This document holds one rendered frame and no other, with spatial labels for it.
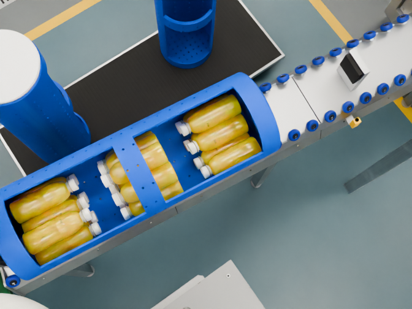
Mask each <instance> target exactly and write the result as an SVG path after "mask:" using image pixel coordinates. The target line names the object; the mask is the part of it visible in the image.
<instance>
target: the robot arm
mask: <svg viewBox="0 0 412 309"><path fill-rule="evenodd" d="M0 309H49V308H47V307H45V306H43V305H41V304H39V303H37V302H35V301H33V300H31V299H28V298H25V297H22V296H18V295H14V294H3V293H0Z"/></svg>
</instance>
